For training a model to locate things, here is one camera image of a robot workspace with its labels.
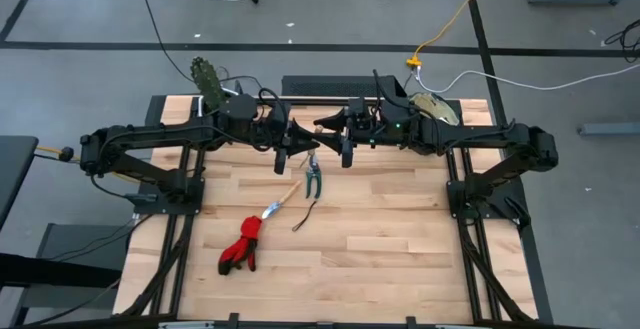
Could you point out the beige green-trimmed gardening bag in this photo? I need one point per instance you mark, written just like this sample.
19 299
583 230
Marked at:
435 106

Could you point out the grey floor bar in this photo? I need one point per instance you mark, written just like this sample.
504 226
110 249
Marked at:
610 129

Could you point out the black front frame bar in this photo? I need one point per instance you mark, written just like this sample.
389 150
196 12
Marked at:
320 326

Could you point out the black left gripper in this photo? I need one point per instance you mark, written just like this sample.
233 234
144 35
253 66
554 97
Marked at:
281 161

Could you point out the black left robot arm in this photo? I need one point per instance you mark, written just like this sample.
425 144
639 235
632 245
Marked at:
150 136

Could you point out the red black gardening glove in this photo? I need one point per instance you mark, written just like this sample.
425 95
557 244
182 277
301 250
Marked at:
242 249

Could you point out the black table edge rail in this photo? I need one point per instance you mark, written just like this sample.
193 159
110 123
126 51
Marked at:
320 100

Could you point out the green cactus plant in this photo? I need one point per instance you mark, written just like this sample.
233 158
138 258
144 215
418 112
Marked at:
207 81

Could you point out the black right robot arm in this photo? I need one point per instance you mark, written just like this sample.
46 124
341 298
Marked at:
500 136

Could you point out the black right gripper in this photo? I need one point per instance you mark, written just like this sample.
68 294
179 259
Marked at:
347 156

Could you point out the black side table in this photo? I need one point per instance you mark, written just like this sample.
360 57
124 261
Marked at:
15 169

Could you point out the black mesh-top computer case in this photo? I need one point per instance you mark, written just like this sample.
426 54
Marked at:
330 86

